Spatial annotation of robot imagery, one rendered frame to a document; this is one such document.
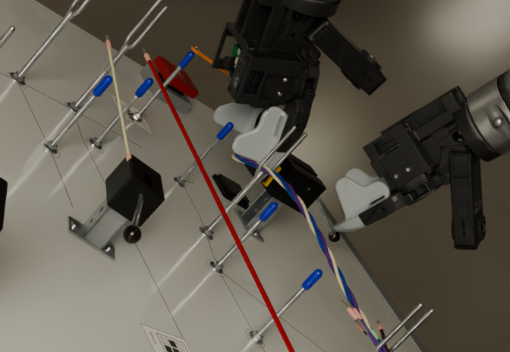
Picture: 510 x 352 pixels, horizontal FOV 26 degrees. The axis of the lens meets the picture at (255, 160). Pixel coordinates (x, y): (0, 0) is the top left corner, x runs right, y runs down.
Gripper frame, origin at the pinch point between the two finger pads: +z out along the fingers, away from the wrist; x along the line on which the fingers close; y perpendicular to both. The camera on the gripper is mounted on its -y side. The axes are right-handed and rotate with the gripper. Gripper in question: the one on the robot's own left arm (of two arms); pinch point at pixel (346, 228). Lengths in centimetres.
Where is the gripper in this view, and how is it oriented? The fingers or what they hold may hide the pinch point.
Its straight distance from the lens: 127.2
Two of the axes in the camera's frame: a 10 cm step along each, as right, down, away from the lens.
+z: -7.4, 4.8, 4.7
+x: -3.9, 2.7, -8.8
